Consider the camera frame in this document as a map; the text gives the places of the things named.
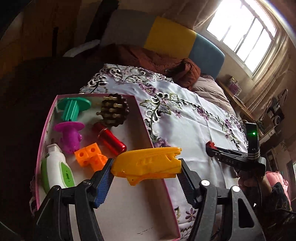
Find brown blanket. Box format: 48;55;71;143
88;44;201;88

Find person's right hand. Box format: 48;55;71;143
238;173;272;196

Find grey yellow blue headboard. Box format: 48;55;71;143
99;10;226;80

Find white and green device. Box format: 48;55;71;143
40;144;76;194

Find green plastic spool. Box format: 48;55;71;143
57;97;92;122

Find wooden side desk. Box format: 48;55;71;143
217;80;259;127

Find pink cloth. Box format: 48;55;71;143
265;171;289;186

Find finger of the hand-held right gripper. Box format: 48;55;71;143
206;148;234;166

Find beige curtain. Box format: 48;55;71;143
180;0;222;30
240;35;292;105

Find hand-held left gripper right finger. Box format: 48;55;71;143
177;158;266;241

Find magenta plastic spool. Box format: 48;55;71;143
54;122;85;154

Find pink cardboard box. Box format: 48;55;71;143
35;93;181;241

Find white embroidered floral tablecloth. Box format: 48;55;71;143
29;64;250;234

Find red metal cylinder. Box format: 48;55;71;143
92;122;127;154

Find person's right forearm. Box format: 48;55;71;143
252;179;294;241

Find purple box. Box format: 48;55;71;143
228;76;242;94

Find yellow plastic clip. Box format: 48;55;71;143
110;147;183;186

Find pale pink quilt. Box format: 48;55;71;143
192;75;236;114

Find cluttered storage shelf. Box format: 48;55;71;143
264;89;292;139

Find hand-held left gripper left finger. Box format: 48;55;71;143
33;158;115;241

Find orange linked cubes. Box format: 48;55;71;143
74;142;109;172

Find window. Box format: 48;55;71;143
206;0;278;75

